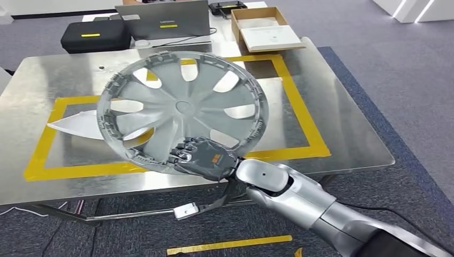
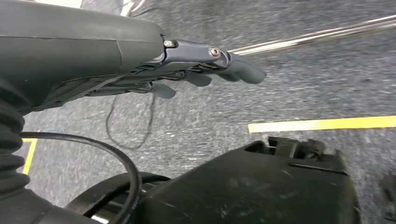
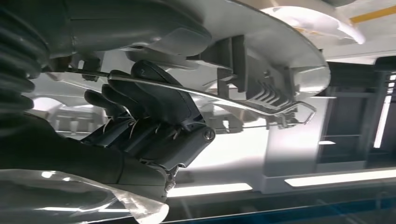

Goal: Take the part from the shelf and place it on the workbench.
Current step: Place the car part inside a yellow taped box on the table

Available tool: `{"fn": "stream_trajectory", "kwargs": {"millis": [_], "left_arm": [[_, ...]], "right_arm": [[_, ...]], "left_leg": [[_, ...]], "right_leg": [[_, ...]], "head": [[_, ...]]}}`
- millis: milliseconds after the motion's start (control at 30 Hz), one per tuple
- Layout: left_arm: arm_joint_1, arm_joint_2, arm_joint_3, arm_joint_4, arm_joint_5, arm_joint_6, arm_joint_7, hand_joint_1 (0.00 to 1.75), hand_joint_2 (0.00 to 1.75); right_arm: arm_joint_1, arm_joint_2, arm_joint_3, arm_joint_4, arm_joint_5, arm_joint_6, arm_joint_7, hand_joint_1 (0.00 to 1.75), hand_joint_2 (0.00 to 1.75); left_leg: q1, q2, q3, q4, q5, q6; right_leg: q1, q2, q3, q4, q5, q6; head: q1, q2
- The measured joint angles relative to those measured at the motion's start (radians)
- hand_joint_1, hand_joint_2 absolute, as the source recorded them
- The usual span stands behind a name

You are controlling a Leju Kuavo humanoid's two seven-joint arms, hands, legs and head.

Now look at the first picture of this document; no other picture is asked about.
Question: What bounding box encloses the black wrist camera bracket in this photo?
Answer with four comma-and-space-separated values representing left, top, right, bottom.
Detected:
196, 178, 247, 215

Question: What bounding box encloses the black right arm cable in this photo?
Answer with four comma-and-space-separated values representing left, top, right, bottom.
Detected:
337, 201, 454, 254

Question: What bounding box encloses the black carrying case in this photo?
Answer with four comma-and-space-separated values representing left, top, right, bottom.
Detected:
60, 19, 133, 55

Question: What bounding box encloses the white curved plastic part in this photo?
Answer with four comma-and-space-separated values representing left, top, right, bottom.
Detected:
47, 109, 155, 143

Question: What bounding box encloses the white lit display block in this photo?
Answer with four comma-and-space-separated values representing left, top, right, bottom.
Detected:
372, 0, 454, 24

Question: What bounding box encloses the open cardboard box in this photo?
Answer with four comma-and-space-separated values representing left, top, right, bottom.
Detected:
231, 6, 289, 43

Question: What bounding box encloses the steel workbench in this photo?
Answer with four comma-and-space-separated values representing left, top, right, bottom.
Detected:
0, 37, 396, 228

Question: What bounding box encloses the grey laptop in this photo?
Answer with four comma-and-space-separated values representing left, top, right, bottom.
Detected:
115, 0, 213, 46

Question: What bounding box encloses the flat white box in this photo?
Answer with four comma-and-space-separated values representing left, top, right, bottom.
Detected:
240, 25, 307, 53

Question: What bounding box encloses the black handheld controller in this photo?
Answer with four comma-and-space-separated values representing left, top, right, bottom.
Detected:
208, 1, 248, 19

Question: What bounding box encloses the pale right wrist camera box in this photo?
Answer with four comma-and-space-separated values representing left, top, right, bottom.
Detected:
172, 202, 200, 220

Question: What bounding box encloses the grey plastic wheel cover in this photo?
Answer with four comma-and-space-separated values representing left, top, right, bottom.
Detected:
96, 50, 269, 175

